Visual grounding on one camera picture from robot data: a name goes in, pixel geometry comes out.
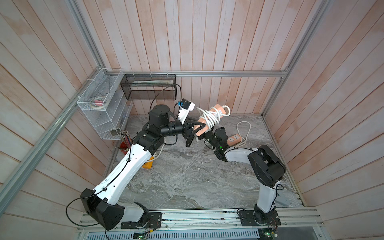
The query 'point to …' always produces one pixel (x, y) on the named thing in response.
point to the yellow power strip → (148, 165)
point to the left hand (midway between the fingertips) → (201, 126)
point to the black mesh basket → (149, 86)
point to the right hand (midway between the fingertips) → (194, 123)
